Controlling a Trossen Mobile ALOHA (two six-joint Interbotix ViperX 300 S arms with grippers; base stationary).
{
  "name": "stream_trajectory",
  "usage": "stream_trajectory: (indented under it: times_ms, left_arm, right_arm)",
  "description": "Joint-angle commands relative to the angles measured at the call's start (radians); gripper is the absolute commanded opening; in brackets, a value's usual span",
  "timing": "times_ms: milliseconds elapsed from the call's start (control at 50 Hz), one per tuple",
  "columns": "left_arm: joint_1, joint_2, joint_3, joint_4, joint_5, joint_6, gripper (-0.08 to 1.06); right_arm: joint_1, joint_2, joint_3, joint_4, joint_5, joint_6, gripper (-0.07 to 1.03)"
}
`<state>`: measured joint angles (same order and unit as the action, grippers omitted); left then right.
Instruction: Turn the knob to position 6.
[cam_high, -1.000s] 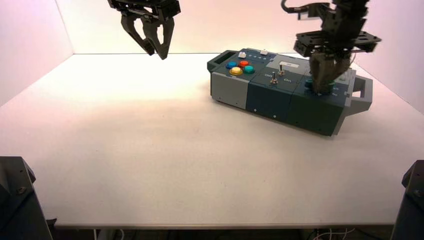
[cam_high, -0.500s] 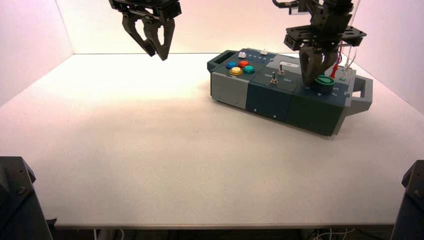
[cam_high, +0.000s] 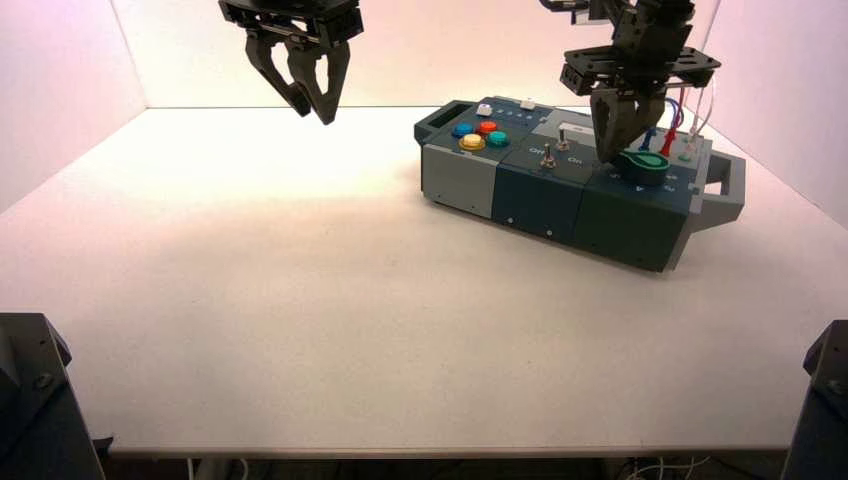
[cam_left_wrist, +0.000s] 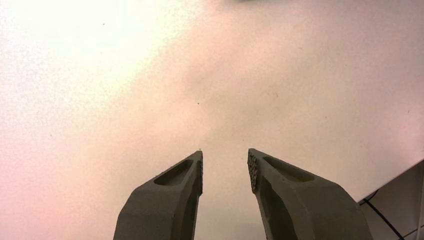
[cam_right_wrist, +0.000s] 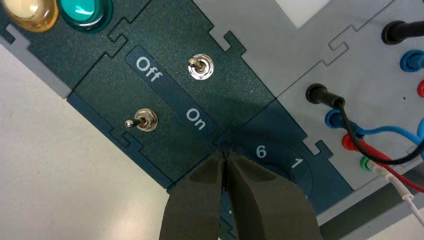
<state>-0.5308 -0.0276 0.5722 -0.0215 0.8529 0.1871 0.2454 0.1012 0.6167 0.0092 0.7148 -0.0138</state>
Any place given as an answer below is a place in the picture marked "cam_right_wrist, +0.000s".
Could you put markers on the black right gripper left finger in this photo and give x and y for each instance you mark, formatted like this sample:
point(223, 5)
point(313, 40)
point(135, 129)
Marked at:
point(195, 205)

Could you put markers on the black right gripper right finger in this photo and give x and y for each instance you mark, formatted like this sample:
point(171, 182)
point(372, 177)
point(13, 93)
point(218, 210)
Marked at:
point(265, 205)

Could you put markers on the teal and grey control box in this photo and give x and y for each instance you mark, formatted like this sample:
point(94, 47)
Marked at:
point(215, 99)

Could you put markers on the green push button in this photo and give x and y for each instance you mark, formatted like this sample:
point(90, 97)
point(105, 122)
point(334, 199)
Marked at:
point(84, 15)

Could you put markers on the yellow push button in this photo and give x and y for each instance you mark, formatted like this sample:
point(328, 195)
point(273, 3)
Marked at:
point(30, 13)

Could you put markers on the metal toggle switch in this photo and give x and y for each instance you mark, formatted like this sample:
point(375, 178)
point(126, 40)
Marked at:
point(145, 121)
point(200, 68)

